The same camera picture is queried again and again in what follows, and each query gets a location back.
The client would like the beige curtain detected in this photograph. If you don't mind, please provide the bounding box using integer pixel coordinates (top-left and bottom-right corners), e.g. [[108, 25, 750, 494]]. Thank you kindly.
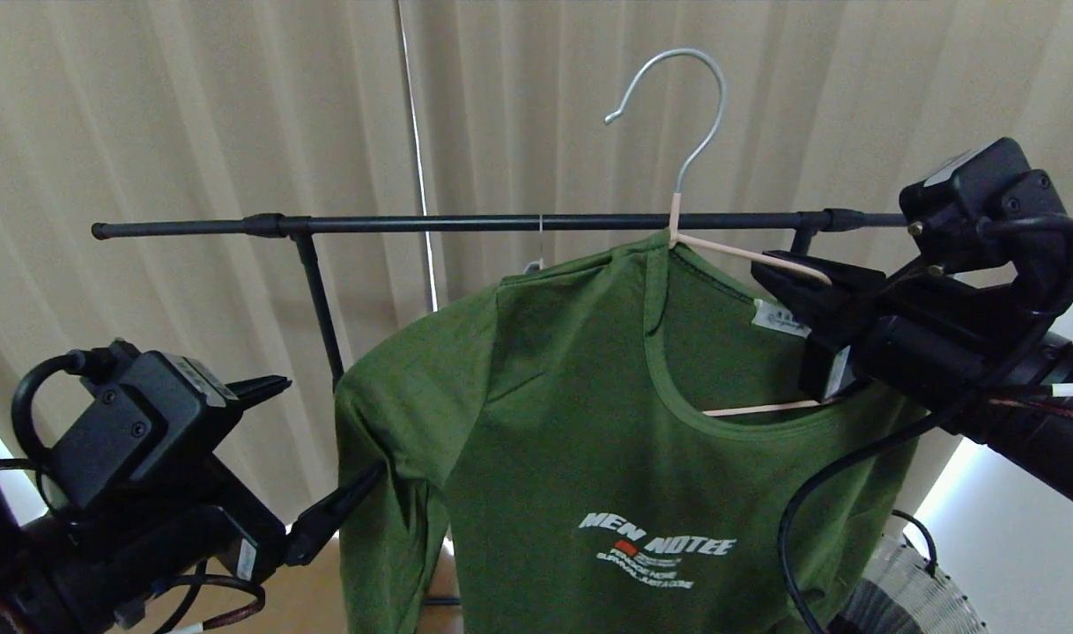
[[0, 0, 1073, 529]]

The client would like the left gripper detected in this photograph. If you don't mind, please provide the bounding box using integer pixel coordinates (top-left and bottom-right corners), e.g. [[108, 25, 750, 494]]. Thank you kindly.
[[61, 374, 385, 608]]

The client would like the white laundry basket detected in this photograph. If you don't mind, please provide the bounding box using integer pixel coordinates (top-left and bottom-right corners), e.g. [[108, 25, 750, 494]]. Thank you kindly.
[[827, 511, 987, 634]]

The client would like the black clothes rack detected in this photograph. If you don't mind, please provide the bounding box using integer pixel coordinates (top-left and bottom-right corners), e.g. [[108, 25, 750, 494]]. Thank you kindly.
[[92, 209, 909, 608]]

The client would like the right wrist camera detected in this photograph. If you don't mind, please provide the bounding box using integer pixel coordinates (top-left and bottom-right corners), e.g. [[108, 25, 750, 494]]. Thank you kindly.
[[898, 136, 1073, 318]]

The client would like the green garment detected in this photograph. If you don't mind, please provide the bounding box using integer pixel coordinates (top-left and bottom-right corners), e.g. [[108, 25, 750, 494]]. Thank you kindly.
[[334, 231, 929, 634]]

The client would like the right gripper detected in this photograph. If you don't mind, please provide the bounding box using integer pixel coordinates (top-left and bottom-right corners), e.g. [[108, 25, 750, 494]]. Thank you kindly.
[[799, 311, 1045, 417]]

